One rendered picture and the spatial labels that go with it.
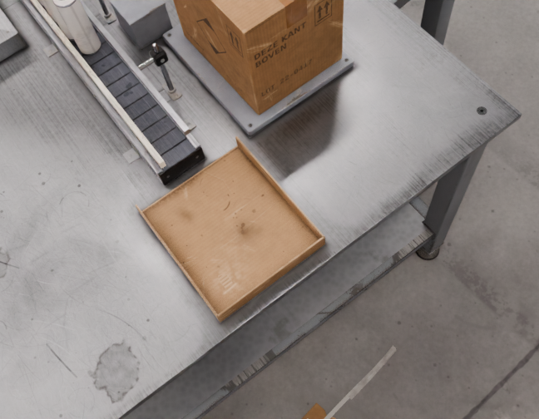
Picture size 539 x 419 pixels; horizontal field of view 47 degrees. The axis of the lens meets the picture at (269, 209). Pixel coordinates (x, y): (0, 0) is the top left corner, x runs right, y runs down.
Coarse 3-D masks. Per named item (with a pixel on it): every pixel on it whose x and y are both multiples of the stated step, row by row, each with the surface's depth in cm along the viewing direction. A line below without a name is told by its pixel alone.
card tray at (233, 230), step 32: (224, 160) 135; (256, 160) 130; (192, 192) 132; (224, 192) 131; (256, 192) 131; (160, 224) 129; (192, 224) 129; (224, 224) 128; (256, 224) 128; (288, 224) 127; (192, 256) 126; (224, 256) 125; (256, 256) 125; (288, 256) 124; (224, 288) 122; (256, 288) 119
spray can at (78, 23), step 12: (60, 0) 130; (72, 0) 130; (60, 12) 132; (72, 12) 132; (84, 12) 135; (72, 24) 135; (84, 24) 136; (72, 36) 139; (84, 36) 139; (96, 36) 142; (84, 48) 142; (96, 48) 144
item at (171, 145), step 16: (96, 32) 147; (96, 64) 143; (112, 64) 143; (112, 80) 141; (128, 80) 140; (128, 96) 138; (144, 96) 138; (128, 112) 137; (144, 112) 136; (160, 112) 136; (144, 128) 134; (160, 128) 134; (176, 128) 134; (160, 144) 132; (176, 144) 132; (176, 160) 130
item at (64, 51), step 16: (48, 32) 149; (64, 48) 146; (112, 48) 145; (96, 96) 141; (112, 112) 137; (128, 128) 135; (192, 144) 132; (192, 160) 133; (160, 176) 130; (176, 176) 134
